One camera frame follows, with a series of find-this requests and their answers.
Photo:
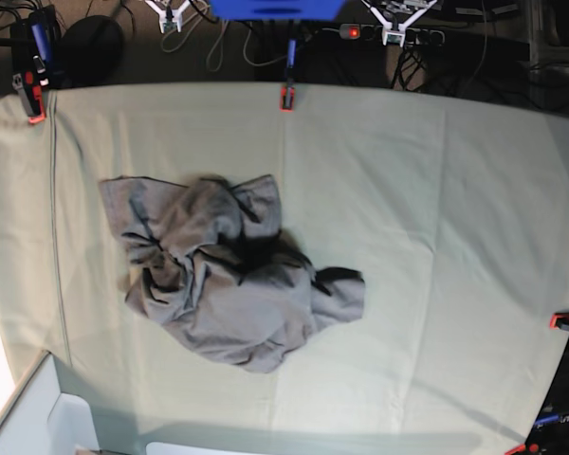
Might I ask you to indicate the grey t-shirt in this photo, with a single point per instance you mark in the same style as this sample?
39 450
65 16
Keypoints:
217 273

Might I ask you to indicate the red black clamp centre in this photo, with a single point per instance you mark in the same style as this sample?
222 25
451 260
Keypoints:
288 89

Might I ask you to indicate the black power strip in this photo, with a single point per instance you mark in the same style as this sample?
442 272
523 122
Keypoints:
412 36

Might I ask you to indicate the black round base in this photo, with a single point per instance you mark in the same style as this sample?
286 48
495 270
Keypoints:
91 50

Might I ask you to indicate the red black clamp far left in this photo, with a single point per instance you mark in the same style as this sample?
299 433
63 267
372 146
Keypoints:
29 85

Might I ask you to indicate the white storage bin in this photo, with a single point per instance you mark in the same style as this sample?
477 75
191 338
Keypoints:
40 418

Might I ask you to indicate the red clamp bottom right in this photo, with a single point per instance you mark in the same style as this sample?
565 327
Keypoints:
524 449

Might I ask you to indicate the blue plastic mount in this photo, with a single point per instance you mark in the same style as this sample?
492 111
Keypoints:
240 10

